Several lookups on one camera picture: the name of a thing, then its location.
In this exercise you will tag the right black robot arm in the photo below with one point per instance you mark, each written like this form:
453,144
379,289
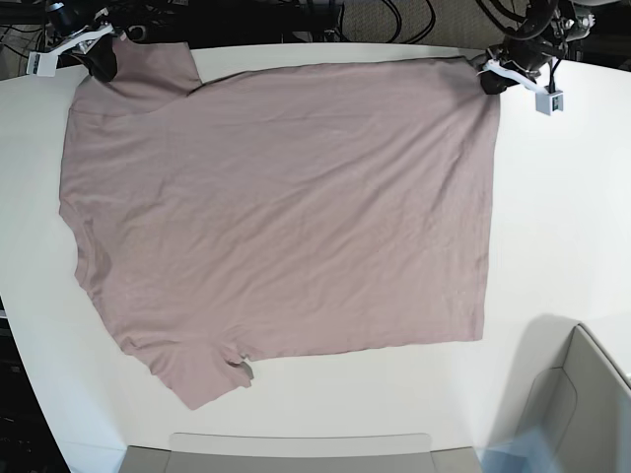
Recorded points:
68,17

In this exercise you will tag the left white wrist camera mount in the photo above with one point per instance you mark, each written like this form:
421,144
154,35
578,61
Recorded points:
547,99

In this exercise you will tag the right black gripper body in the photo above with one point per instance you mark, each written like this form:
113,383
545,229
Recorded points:
100,60

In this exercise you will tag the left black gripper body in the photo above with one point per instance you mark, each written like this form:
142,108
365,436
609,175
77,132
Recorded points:
526,57

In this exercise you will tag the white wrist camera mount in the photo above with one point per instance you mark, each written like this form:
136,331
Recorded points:
44,63
547,99

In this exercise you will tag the pink T-shirt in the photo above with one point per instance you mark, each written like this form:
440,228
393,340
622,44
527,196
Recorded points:
295,211

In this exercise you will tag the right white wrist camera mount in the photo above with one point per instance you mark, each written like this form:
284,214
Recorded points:
44,63

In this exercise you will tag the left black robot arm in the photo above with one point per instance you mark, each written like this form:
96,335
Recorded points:
560,22

